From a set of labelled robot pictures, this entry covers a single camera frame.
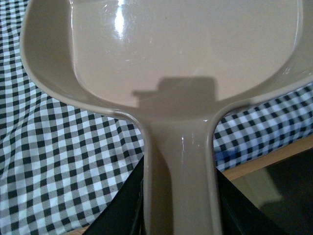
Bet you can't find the beige plastic dustpan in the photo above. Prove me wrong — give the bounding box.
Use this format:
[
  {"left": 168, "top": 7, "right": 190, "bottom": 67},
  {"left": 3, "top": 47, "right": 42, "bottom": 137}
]
[{"left": 20, "top": 0, "right": 313, "bottom": 235}]

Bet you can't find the black white checkered bedsheet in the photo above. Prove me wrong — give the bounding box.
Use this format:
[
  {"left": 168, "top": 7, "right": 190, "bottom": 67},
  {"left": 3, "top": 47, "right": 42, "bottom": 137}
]
[{"left": 0, "top": 0, "right": 313, "bottom": 235}]

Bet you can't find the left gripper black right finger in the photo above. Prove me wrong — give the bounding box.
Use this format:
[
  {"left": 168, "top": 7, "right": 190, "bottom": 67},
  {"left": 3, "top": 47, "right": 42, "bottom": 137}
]
[{"left": 217, "top": 170, "right": 287, "bottom": 235}]

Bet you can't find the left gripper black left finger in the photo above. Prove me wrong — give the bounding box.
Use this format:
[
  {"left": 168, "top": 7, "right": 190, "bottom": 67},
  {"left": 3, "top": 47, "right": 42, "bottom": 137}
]
[{"left": 84, "top": 158, "right": 144, "bottom": 235}]

